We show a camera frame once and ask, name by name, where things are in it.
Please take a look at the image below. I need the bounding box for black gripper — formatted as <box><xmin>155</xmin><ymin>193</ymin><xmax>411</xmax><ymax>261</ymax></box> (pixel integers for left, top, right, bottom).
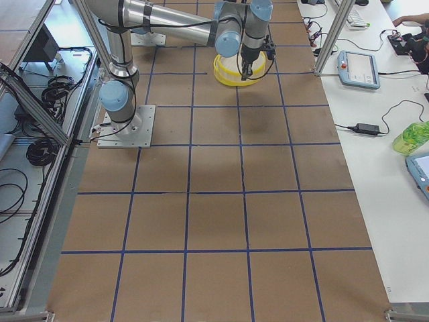
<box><xmin>241</xmin><ymin>34</ymin><xmax>275</xmax><ymax>81</ymax></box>

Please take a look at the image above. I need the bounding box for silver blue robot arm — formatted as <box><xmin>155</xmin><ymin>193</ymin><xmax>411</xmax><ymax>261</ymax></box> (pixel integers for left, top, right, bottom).
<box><xmin>86</xmin><ymin>1</ymin><xmax>275</xmax><ymax>131</ymax></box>

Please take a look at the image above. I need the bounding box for person hand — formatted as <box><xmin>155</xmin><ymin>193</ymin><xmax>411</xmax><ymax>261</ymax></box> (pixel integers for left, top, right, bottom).
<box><xmin>392</xmin><ymin>15</ymin><xmax>419</xmax><ymax>27</ymax></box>

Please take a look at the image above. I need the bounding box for blue white teach pendant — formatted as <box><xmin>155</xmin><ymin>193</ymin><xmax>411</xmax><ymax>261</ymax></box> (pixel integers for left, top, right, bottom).
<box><xmin>337</xmin><ymin>50</ymin><xmax>380</xmax><ymax>90</ymax></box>

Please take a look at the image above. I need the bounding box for white keyboard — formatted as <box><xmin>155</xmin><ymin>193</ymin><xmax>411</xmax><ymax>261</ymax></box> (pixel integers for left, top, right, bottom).
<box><xmin>346</xmin><ymin>8</ymin><xmax>370</xmax><ymax>30</ymax></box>

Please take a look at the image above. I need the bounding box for black power adapter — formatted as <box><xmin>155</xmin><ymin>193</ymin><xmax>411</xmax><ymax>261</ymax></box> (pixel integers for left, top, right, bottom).
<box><xmin>347</xmin><ymin>123</ymin><xmax>381</xmax><ymax>136</ymax></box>

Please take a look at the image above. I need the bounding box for black electronics board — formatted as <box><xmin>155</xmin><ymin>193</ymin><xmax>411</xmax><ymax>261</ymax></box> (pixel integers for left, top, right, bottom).
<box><xmin>387</xmin><ymin>32</ymin><xmax>415</xmax><ymax>56</ymax></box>

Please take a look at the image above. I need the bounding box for green plastic bottle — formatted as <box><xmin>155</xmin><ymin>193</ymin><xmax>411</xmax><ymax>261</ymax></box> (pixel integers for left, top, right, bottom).
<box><xmin>393</xmin><ymin>122</ymin><xmax>428</xmax><ymax>156</ymax></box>

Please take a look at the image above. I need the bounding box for black box on shelf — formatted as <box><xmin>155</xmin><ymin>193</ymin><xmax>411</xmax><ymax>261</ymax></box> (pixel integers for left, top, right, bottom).
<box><xmin>23</xmin><ymin>24</ymin><xmax>60</xmax><ymax>71</ymax></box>

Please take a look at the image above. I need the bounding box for aluminium frame post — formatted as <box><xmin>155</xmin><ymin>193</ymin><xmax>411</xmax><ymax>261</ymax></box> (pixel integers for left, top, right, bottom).
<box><xmin>314</xmin><ymin>0</ymin><xmax>354</xmax><ymax>76</ymax></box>

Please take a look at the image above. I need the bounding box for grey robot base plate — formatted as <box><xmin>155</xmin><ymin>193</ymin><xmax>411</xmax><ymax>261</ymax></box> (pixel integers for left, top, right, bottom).
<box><xmin>97</xmin><ymin>105</ymin><xmax>156</xmax><ymax>148</ymax></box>

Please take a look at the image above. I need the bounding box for black cable coil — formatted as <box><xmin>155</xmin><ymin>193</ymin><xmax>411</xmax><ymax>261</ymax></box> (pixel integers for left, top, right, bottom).
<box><xmin>25</xmin><ymin>138</ymin><xmax>60</xmax><ymax>166</ymax></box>

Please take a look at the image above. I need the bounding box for aluminium frame rail left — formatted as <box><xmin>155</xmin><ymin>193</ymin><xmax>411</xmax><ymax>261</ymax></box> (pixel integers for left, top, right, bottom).
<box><xmin>1</xmin><ymin>63</ymin><xmax>71</xmax><ymax>146</ymax></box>

